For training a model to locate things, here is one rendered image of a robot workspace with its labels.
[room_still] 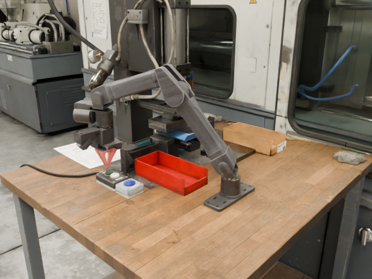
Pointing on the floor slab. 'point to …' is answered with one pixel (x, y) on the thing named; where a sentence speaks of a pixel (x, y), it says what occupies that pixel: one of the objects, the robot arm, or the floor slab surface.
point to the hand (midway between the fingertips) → (107, 164)
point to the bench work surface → (194, 216)
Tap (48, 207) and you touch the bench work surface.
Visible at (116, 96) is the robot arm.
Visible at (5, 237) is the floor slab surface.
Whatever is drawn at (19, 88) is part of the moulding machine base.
